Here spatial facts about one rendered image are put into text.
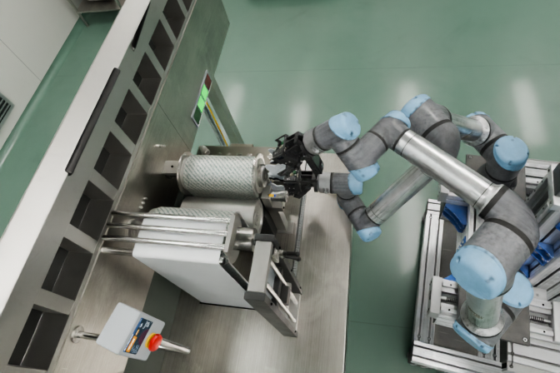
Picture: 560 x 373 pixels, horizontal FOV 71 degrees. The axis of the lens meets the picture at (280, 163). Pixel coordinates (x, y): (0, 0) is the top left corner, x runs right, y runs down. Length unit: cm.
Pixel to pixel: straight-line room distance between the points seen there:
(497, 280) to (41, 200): 85
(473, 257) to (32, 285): 95
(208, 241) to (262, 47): 275
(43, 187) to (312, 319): 114
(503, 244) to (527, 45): 273
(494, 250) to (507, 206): 12
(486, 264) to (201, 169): 84
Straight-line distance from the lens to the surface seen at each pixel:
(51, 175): 50
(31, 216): 48
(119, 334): 75
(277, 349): 148
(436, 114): 130
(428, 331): 218
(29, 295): 102
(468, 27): 368
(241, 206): 128
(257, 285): 96
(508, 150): 163
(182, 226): 108
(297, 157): 117
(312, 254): 154
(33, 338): 117
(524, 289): 143
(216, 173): 129
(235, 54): 364
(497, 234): 101
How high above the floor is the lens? 235
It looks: 57 degrees down
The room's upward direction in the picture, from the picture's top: 19 degrees counter-clockwise
